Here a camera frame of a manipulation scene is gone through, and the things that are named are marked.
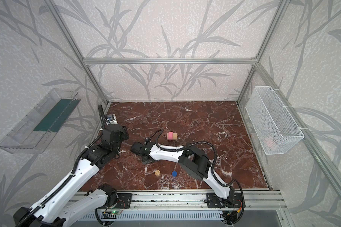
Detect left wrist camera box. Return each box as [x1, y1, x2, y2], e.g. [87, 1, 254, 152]
[105, 114, 117, 125]

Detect clear plastic wall tray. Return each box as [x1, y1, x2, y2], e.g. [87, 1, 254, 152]
[0, 89, 81, 154]

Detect white wire mesh basket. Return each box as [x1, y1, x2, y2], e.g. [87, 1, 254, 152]
[245, 86, 304, 155]

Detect pink block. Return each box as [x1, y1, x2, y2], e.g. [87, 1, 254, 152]
[167, 131, 174, 141]

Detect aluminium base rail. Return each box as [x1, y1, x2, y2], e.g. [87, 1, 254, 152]
[118, 189, 287, 211]

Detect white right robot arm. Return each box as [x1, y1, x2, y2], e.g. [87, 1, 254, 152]
[131, 141, 243, 208]

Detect natural wood cylinder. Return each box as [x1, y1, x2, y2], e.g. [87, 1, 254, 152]
[154, 170, 161, 177]

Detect pink object in basket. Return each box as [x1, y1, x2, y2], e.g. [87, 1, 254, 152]
[264, 136, 277, 151]

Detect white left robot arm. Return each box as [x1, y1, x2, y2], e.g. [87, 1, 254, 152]
[13, 124, 129, 227]

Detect natural wood long block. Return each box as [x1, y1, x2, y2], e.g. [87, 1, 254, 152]
[172, 133, 178, 140]

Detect aluminium enclosure frame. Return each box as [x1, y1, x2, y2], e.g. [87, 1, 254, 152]
[44, 1, 341, 199]

